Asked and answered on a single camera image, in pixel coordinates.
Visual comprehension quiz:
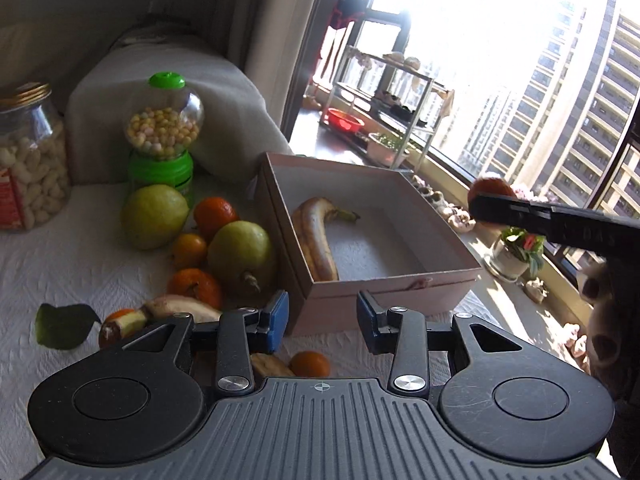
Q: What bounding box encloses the mandarin with stem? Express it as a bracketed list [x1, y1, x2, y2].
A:
[167, 268, 224, 310]

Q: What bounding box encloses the small kumquat orange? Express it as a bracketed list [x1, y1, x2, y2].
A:
[171, 233, 207, 270]

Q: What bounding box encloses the potted plant on sill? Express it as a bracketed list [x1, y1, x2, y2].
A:
[489, 226, 546, 282]

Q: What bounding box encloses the dark orange mandarin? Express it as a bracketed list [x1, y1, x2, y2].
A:
[193, 197, 240, 242]

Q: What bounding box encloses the white planter with greens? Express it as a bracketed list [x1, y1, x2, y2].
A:
[367, 132, 409, 168]

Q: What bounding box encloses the pink cardboard box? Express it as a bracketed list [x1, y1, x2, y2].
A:
[255, 154, 482, 337]

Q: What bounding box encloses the red hanging bag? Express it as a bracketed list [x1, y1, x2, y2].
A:
[312, 0, 366, 80]

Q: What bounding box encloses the mandarin with leaf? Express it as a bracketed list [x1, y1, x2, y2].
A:
[103, 308, 134, 324]

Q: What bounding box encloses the right gloved hand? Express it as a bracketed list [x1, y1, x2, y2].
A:
[578, 258, 639, 479]

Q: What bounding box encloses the beige curtain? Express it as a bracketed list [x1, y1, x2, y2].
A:
[203, 0, 314, 124]

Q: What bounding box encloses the spotted banana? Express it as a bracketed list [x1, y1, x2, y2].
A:
[99, 294, 294, 378]
[292, 197, 360, 282]

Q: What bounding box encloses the large front mandarin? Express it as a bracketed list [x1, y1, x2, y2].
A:
[468, 176, 516, 204]

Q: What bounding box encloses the small orange mandarin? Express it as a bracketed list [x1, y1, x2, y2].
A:
[288, 351, 331, 378]

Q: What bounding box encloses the grey covered sofa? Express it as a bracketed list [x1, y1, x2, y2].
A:
[1, 16, 290, 184]

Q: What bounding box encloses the glass jar of peanuts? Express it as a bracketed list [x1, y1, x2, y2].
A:
[1, 82, 70, 231]

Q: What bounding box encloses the red plastic basin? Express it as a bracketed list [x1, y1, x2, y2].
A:
[324, 107, 364, 134]

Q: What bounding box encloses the green pear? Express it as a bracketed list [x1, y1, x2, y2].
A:
[120, 184, 190, 250]
[207, 220, 277, 296]

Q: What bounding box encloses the green candy dispenser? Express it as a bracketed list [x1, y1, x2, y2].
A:
[122, 72, 204, 205]

